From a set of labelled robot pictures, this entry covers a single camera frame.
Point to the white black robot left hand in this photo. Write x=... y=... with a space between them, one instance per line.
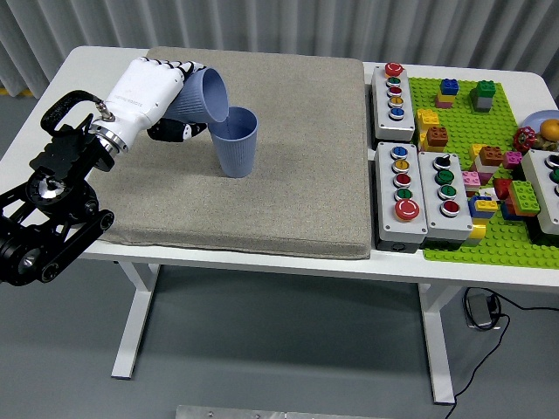
x=140 y=96

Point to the blue ribbed plastic cup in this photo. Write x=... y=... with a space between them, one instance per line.
x=236 y=153
x=196 y=100

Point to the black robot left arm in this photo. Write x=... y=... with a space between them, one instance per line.
x=65 y=153

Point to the grey-brown fabric mat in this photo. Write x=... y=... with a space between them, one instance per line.
x=284 y=174

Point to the white table leg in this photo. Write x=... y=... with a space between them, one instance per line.
x=137 y=323
x=436 y=349

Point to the five-button box small red stop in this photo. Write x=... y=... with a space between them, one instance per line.
x=393 y=124

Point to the five-button box large red stop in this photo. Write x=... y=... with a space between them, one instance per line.
x=391 y=227

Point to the brown toy brick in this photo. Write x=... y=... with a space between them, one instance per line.
x=436 y=137

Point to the blue yellow pink brick stack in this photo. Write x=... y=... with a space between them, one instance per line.
x=450 y=86

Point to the four-button box black selector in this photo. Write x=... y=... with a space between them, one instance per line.
x=450 y=227

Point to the pink toy brick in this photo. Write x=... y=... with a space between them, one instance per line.
x=471 y=178

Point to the green grey brick stack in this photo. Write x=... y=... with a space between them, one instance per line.
x=482 y=102

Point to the green studded baseplate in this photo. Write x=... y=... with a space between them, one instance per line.
x=489 y=126

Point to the orange white yellow brick stack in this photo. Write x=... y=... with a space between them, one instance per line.
x=490 y=155

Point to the yellow toy brick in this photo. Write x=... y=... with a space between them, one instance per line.
x=477 y=231

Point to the red toy brick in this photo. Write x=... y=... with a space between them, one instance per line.
x=502 y=188

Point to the magenta toy brick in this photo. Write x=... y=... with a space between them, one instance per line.
x=512 y=160

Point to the blue toy brick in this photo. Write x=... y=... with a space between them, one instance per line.
x=506 y=214

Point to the red toy handwheel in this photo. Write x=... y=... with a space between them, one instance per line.
x=524 y=139

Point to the pale blue plate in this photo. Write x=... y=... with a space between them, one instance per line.
x=535 y=118

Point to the green orange toy brick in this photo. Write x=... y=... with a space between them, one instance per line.
x=524 y=196

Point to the grey power adapter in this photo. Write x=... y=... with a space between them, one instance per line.
x=478 y=310

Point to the brown toy food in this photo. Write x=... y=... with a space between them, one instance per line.
x=546 y=143

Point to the white button control box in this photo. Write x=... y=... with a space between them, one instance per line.
x=539 y=192

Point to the orange toy fruit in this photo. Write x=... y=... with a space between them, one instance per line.
x=550 y=129

